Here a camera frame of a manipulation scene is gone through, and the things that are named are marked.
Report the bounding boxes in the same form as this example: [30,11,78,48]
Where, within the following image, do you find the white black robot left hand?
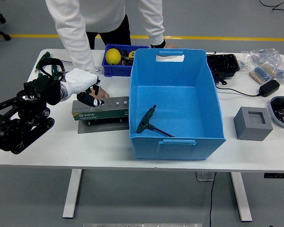
[65,68,105,107]

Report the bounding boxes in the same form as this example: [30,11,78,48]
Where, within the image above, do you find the person's right hand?
[89,85,110,99]

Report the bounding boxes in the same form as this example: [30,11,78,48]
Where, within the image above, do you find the green silver hex key holder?
[71,96,130,121]

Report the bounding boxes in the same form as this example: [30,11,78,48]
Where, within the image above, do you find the large green T-handle hex key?
[136,105,176,138]

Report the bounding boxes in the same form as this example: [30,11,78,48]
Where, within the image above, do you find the large light blue plastic box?
[129,48,227,161]

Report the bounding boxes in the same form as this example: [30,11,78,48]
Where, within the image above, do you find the black wristband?
[151,39,167,49]

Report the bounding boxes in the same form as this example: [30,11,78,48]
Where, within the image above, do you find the small dark blue plastic bin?
[101,44,149,77]

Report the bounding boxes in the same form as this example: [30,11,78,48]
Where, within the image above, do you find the yellow lemon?
[106,48,122,65]

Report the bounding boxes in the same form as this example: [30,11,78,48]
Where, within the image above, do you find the dark brown electronic components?
[120,49,133,66]

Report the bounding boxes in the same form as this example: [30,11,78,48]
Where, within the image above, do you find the white table leg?
[230,172,253,222]
[62,169,83,218]

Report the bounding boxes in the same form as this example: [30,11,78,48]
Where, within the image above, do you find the black plastic tray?
[206,53,240,79]

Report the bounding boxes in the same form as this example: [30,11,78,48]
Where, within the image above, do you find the person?
[45,0,179,99]

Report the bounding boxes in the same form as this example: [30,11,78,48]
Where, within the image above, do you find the grey metal floor plate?
[195,172,216,182]

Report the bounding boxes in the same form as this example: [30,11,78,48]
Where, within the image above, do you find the blue resistor tape strip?
[249,67,266,85]

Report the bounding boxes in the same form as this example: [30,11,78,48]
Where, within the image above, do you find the clear plastic parts bags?
[240,48,284,85]

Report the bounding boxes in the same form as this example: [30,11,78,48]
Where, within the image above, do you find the grey hollow cube block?
[233,106,274,141]

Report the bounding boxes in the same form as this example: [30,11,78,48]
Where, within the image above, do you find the black power adapter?
[259,79,280,97]

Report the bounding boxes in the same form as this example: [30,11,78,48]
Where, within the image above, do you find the grey oval tray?
[269,96,284,129]

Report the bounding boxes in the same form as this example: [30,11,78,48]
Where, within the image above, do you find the black strap piece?
[214,72,228,86]

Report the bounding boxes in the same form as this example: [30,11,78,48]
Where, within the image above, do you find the black hanging power cable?
[209,172,217,227]

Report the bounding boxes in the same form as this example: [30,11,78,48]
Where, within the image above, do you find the black adapter cable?
[215,84,261,97]

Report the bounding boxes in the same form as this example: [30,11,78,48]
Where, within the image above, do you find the black floor cable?
[259,0,284,15]

